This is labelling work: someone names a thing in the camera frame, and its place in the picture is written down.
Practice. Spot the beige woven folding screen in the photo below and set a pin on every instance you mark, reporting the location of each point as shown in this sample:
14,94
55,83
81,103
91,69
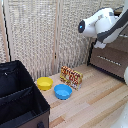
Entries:
43,36

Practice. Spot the brown drawer cabinet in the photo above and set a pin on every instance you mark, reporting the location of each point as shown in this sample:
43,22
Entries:
111,58

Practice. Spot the lower brown drawer front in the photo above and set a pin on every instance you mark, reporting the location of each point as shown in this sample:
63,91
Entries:
109,60

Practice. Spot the blue plastic bowl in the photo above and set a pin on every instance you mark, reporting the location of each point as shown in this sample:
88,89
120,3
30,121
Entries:
63,91

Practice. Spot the red yellow snack box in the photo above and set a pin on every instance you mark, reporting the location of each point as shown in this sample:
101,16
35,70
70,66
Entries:
71,77

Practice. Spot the black fabric storage box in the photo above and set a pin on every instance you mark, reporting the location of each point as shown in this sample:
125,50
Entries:
18,96

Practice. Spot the yellow plastic bowl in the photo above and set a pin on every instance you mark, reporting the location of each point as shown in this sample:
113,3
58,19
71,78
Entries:
45,83

